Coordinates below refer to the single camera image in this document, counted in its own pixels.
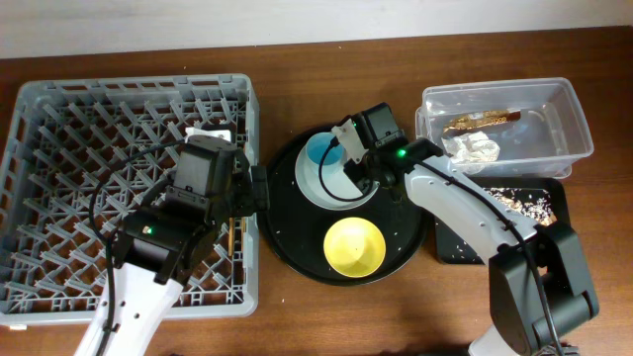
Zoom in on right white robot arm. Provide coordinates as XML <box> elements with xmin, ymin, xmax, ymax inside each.
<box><xmin>331</xmin><ymin>103</ymin><xmax>599</xmax><ymax>356</ymax></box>

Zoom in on clear plastic bin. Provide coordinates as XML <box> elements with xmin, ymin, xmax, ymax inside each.
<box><xmin>415</xmin><ymin>77</ymin><xmax>593</xmax><ymax>178</ymax></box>

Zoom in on light blue cup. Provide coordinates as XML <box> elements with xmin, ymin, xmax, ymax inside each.
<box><xmin>306</xmin><ymin>133</ymin><xmax>345</xmax><ymax>179</ymax></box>

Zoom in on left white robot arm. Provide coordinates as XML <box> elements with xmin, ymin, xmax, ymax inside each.
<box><xmin>76</xmin><ymin>134</ymin><xmax>270</xmax><ymax>355</ymax></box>

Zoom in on grey round plate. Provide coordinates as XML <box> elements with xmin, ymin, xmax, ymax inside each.
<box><xmin>295</xmin><ymin>142</ymin><xmax>379</xmax><ymax>211</ymax></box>

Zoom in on round black tray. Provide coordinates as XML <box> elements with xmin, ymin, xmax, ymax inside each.
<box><xmin>257</xmin><ymin>125</ymin><xmax>432</xmax><ymax>287</ymax></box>

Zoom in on gold foil wrapper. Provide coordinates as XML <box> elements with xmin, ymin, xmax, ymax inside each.
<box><xmin>442</xmin><ymin>110</ymin><xmax>521</xmax><ymax>134</ymax></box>

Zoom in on wooden chopstick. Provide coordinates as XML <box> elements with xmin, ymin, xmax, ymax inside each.
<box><xmin>240</xmin><ymin>218</ymin><xmax>247</xmax><ymax>239</ymax></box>
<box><xmin>227</xmin><ymin>218</ymin><xmax>234</xmax><ymax>257</ymax></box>

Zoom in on black rectangular tray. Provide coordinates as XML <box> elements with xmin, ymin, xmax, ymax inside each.
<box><xmin>435</xmin><ymin>177</ymin><xmax>571</xmax><ymax>264</ymax></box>

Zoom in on grey plastic dishwasher rack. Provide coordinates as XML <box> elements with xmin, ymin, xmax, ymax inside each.
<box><xmin>1</xmin><ymin>74</ymin><xmax>260</xmax><ymax>326</ymax></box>

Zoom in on white napkin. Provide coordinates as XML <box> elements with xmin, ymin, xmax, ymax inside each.
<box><xmin>442</xmin><ymin>132</ymin><xmax>500</xmax><ymax>164</ymax></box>

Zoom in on food scraps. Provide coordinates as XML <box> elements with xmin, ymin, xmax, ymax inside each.
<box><xmin>485</xmin><ymin>187</ymin><xmax>557</xmax><ymax>225</ymax></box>

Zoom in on yellow bowl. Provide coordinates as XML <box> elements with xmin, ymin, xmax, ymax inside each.
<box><xmin>322</xmin><ymin>217</ymin><xmax>387</xmax><ymax>279</ymax></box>

